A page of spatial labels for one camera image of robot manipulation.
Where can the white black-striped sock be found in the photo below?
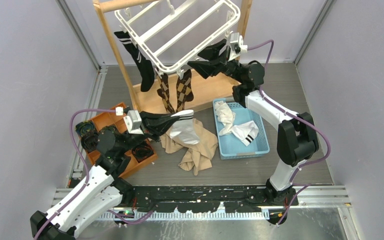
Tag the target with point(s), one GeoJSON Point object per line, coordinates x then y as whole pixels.
{"type": "Point", "coordinates": [246, 132]}
{"type": "Point", "coordinates": [183, 129]}

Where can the beige crumpled cloth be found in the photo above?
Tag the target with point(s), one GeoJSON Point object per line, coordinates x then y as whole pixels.
{"type": "Point", "coordinates": [198, 157]}

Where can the rolled black sock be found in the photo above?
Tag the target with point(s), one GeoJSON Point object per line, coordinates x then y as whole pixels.
{"type": "Point", "coordinates": [142, 151]}

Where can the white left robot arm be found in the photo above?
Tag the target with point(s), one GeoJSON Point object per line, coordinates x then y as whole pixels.
{"type": "Point", "coordinates": [102, 188]}

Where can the brown argyle sock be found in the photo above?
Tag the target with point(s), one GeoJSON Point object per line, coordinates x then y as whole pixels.
{"type": "Point", "coordinates": [164, 93]}
{"type": "Point", "coordinates": [184, 91]}

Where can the wooden hanger stand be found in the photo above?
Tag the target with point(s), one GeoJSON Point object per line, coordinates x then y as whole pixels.
{"type": "Point", "coordinates": [204, 90]}

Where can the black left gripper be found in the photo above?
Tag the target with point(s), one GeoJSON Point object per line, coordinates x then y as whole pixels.
{"type": "Point", "coordinates": [156, 124]}

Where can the rolled dark green sock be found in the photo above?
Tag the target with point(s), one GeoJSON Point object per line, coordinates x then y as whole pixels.
{"type": "Point", "coordinates": [89, 138]}

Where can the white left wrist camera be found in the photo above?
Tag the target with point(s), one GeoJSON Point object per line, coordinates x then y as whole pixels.
{"type": "Point", "coordinates": [132, 119]}

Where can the white plastic clip hanger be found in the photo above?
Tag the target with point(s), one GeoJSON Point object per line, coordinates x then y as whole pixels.
{"type": "Point", "coordinates": [170, 33]}

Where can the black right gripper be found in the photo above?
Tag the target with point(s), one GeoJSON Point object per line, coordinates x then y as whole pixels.
{"type": "Point", "coordinates": [216, 64]}

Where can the light blue plastic basket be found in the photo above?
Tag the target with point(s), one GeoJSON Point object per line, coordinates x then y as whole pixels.
{"type": "Point", "coordinates": [230, 146]}

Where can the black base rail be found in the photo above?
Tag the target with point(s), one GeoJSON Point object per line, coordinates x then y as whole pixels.
{"type": "Point", "coordinates": [206, 198]}

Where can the rolled dark patterned sock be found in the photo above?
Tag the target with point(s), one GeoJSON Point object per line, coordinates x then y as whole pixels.
{"type": "Point", "coordinates": [84, 127]}

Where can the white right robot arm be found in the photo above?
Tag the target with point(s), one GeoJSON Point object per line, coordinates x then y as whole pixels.
{"type": "Point", "coordinates": [297, 139]}

